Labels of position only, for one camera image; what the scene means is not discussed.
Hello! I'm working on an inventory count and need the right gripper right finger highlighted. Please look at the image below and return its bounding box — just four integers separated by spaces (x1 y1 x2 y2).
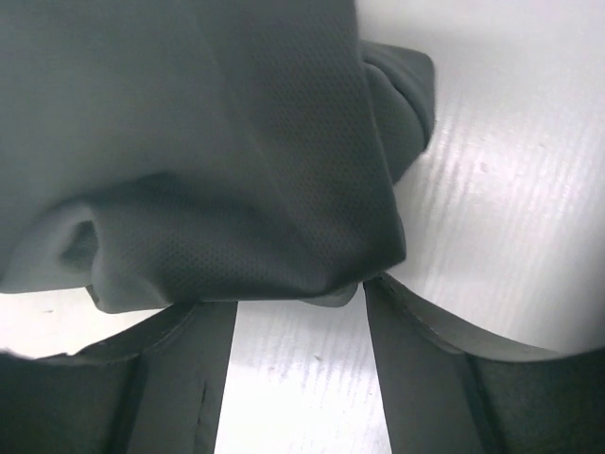
364 274 604 453

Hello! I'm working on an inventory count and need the grey t-shirt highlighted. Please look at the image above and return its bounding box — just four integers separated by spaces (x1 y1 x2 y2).
1 1 435 313

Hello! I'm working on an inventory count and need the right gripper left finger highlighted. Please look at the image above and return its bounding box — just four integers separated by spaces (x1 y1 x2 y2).
1 303 236 454

